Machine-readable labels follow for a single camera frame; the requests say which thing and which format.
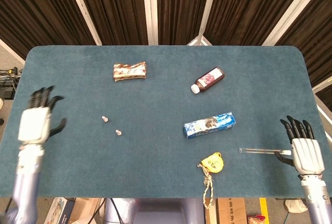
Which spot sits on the white printed box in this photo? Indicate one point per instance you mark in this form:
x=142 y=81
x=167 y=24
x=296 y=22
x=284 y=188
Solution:
x=61 y=211

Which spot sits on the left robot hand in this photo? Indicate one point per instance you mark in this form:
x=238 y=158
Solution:
x=35 y=125

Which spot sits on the silver bolt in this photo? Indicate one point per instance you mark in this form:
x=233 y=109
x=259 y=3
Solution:
x=118 y=132
x=104 y=118

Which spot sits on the white frame post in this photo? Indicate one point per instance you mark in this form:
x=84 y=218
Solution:
x=206 y=8
x=293 y=11
x=323 y=84
x=83 y=8
x=10 y=50
x=150 y=8

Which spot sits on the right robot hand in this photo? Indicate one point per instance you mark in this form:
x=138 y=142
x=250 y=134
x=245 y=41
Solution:
x=307 y=156

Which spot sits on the blue cookie box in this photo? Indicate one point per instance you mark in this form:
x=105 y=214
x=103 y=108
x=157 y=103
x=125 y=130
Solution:
x=210 y=125

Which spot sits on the plain brown cardboard box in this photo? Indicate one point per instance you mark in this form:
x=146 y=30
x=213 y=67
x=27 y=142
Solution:
x=84 y=209

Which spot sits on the glass test tube white cap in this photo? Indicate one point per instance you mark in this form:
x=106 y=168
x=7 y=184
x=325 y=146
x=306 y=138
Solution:
x=262 y=151

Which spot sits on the blue felt table cover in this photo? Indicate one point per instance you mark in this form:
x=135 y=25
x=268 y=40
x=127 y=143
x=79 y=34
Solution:
x=155 y=99

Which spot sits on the brown bottle white cap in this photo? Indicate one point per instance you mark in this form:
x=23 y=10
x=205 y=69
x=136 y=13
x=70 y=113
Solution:
x=208 y=79

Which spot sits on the gold red snack pack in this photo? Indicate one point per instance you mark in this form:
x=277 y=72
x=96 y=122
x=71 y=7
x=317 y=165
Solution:
x=129 y=71

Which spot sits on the dark brown curtain panel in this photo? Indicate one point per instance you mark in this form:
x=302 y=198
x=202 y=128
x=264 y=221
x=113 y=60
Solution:
x=33 y=8
x=119 y=8
x=313 y=32
x=181 y=6
x=249 y=6

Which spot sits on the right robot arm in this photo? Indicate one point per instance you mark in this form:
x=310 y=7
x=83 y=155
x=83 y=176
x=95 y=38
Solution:
x=316 y=200

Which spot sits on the white lump on floor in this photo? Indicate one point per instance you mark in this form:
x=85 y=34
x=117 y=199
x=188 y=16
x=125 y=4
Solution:
x=295 y=206

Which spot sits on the brown cardboard box with print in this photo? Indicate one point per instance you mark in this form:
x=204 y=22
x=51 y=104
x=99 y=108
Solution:
x=229 y=211

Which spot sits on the red snack bag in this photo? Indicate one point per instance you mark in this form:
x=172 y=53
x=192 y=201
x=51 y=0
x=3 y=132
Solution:
x=256 y=219

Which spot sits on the purple robot torso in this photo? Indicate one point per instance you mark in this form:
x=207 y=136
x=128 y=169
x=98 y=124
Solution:
x=155 y=212

